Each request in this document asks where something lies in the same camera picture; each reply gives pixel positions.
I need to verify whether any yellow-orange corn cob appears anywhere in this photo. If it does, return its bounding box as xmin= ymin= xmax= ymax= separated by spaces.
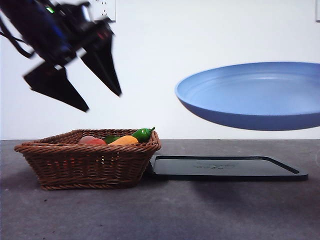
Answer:
xmin=107 ymin=135 xmax=139 ymax=146

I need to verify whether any blue round plate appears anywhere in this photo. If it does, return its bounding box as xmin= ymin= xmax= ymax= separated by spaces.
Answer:
xmin=174 ymin=61 xmax=320 ymax=132

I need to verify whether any brown woven wicker basket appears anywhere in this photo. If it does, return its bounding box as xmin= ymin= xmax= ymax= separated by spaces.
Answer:
xmin=14 ymin=128 xmax=162 ymax=191

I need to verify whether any orange-red carrot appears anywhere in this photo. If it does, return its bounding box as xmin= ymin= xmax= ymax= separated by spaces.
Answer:
xmin=86 ymin=138 xmax=108 ymax=146

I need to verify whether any green leafy vegetable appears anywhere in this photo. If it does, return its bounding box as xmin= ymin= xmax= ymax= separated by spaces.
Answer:
xmin=103 ymin=135 xmax=123 ymax=145

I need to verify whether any green chili pepper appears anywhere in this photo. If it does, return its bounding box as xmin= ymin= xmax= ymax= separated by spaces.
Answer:
xmin=131 ymin=126 xmax=156 ymax=144

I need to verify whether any black rectangular tray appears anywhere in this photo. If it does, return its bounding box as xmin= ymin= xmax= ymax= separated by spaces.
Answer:
xmin=146 ymin=154 xmax=309 ymax=182

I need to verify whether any pale grey left wrist camera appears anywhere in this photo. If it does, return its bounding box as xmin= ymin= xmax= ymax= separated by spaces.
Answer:
xmin=79 ymin=2 xmax=95 ymax=23

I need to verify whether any white wall socket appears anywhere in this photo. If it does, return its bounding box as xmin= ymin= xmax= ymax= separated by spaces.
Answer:
xmin=93 ymin=0 xmax=117 ymax=23

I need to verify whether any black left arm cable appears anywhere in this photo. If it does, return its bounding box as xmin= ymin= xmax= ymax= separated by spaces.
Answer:
xmin=0 ymin=17 xmax=36 ymax=59

